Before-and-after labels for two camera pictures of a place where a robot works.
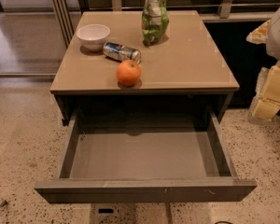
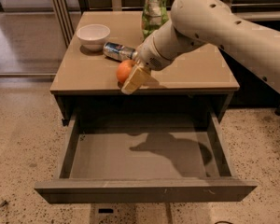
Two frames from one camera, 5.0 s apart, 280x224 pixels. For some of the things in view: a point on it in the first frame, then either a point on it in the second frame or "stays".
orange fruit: x=128 y=72 stays
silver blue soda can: x=120 y=52 stays
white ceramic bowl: x=92 y=36 stays
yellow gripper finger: x=272 y=91 -> x=134 y=79
